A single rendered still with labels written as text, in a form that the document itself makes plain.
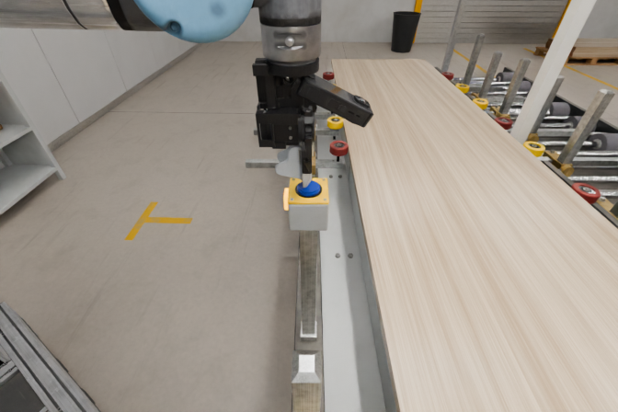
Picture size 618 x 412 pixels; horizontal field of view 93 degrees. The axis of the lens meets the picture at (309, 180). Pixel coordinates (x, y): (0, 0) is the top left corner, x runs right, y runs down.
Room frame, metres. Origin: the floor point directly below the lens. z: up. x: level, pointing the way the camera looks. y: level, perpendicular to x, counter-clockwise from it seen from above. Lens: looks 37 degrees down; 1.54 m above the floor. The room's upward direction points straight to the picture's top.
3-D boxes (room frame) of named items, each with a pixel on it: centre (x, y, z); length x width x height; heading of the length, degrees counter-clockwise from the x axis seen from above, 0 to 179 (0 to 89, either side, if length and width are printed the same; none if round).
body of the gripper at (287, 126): (0.40, 0.03, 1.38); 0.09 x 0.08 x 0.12; 89
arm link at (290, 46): (0.40, 0.02, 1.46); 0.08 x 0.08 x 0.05
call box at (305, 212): (0.40, 0.00, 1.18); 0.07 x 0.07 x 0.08; 0
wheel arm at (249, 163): (1.11, 0.07, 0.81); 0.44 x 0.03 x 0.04; 90
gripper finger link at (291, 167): (0.39, 0.02, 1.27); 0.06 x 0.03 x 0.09; 89
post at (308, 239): (0.41, 0.00, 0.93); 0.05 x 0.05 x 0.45; 0
